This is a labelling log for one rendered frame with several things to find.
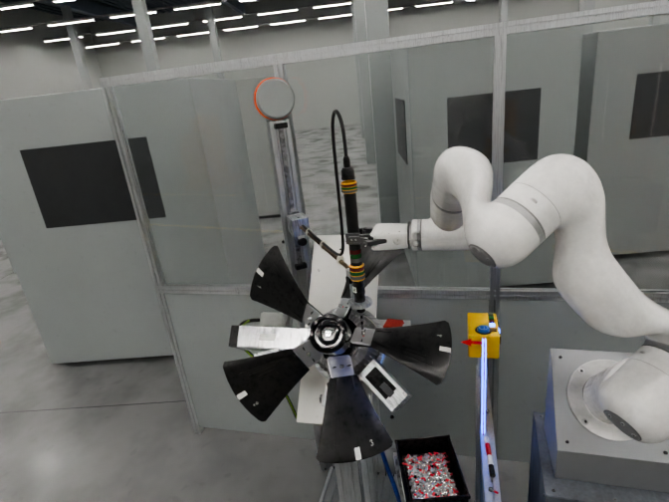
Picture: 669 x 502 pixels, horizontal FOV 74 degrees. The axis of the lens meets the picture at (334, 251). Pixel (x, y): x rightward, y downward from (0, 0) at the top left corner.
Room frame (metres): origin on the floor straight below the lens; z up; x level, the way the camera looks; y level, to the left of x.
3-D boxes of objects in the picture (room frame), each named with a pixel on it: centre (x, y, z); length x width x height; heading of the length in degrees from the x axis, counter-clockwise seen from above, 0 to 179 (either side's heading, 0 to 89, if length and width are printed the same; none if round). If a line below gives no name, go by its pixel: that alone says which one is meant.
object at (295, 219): (1.77, 0.14, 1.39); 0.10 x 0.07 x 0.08; 18
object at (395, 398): (1.19, -0.12, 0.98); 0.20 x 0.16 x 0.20; 163
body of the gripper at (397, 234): (1.14, -0.16, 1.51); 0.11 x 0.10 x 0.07; 73
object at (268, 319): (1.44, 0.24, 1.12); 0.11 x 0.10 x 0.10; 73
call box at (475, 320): (1.35, -0.49, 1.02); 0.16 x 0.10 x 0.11; 163
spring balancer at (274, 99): (1.85, 0.17, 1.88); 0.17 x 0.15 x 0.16; 73
